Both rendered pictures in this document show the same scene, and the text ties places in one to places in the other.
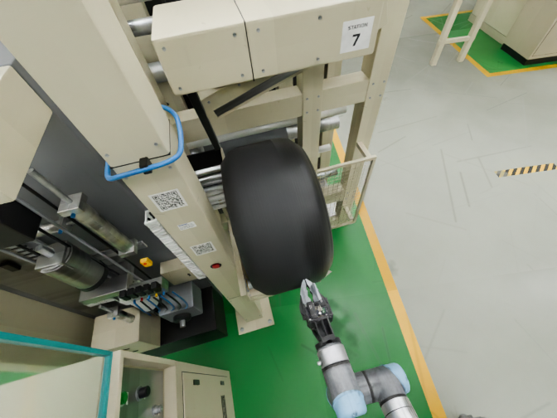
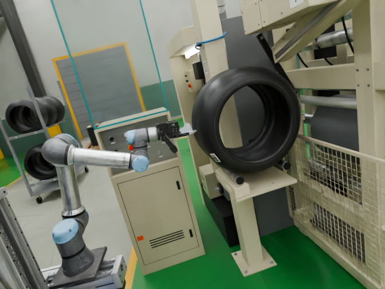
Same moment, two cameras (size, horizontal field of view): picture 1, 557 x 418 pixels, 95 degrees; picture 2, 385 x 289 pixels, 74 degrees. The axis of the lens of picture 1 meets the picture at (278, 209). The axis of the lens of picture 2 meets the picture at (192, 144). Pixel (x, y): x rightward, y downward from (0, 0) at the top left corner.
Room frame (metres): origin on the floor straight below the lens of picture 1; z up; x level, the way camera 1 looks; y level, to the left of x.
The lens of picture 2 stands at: (0.24, -1.41, 1.50)
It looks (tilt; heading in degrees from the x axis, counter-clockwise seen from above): 15 degrees down; 90
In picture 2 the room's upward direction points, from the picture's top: 13 degrees counter-clockwise
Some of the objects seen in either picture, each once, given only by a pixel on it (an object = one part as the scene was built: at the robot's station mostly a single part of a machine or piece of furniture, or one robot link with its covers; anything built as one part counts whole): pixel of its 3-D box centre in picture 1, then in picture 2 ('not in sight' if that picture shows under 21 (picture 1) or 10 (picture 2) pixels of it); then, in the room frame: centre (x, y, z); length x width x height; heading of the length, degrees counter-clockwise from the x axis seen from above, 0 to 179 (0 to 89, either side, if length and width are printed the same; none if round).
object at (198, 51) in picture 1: (265, 30); (289, 3); (0.87, -0.03, 1.71); 0.61 x 0.25 x 0.15; 99
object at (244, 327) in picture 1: (253, 310); (252, 258); (0.50, 0.29, 0.01); 0.27 x 0.27 x 0.02; 9
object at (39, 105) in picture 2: not in sight; (47, 137); (-2.26, 3.26, 0.96); 1.30 x 0.62 x 1.92; 94
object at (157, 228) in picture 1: (182, 250); not in sight; (0.46, 0.37, 1.19); 0.05 x 0.04 x 0.48; 9
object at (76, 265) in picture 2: not in sight; (75, 256); (-0.45, -0.28, 0.77); 0.15 x 0.15 x 0.10
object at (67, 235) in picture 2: not in sight; (68, 235); (-0.45, -0.28, 0.88); 0.13 x 0.12 x 0.14; 96
